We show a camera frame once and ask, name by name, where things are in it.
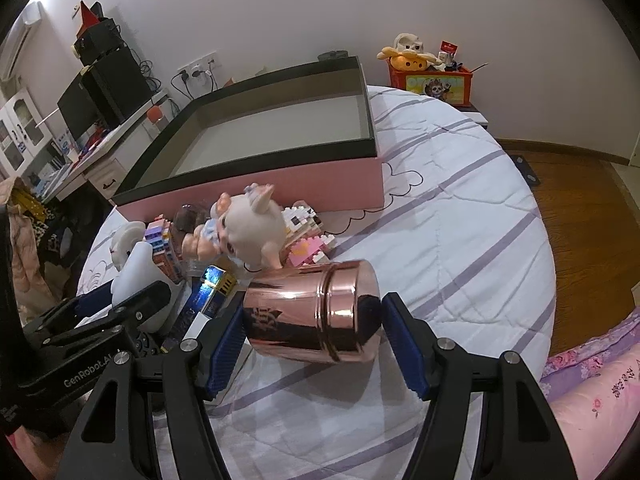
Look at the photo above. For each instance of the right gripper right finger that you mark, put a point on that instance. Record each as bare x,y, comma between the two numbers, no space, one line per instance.
519,435

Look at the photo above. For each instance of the black cylindrical appliance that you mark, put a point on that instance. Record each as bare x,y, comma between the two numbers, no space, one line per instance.
332,55

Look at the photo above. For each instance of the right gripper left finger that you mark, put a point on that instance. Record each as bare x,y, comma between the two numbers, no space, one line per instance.
114,436

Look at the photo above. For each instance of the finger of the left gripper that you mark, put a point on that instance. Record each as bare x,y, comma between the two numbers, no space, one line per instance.
135,304

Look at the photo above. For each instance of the black speaker box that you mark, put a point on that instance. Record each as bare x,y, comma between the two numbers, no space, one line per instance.
98,41

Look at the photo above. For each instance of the rose gold metal canister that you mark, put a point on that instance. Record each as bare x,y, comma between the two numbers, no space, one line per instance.
325,313

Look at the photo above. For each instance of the pastel brick block model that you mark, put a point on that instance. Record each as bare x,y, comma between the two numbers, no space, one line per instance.
158,234

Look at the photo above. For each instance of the orange toy storage box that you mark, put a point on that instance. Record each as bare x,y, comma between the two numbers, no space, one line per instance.
453,88

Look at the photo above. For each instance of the white glass door cabinet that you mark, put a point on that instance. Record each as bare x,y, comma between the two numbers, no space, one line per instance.
24,136

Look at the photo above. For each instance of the white air conditioner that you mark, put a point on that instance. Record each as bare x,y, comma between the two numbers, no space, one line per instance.
21,31

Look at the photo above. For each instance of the pink floral bedding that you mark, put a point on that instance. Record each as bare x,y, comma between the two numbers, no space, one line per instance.
593,390

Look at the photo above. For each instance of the pink box with black rim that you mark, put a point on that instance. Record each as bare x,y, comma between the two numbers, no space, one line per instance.
307,130

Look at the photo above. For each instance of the yellow plush toy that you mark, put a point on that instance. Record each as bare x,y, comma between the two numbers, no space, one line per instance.
407,54

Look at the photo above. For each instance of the blue gold rectangular pack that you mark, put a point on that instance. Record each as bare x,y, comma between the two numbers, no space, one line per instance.
208,295

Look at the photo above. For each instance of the white desk with drawers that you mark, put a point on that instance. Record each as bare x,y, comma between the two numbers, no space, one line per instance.
106,166

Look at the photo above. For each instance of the white cat shaped cup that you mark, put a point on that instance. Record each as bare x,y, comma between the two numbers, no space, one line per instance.
132,258

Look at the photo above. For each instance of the black computer monitor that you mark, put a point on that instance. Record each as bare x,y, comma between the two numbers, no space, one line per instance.
80,106

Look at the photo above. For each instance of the white striped quilt cover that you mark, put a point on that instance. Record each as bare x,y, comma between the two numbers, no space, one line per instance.
461,239

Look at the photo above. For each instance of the pink white brick figure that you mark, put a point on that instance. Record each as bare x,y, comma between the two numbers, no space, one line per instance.
306,241

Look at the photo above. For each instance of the white wall power strip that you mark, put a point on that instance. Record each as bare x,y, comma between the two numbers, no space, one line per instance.
203,65

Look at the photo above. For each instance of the black computer tower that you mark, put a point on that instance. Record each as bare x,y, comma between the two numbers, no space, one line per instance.
116,86

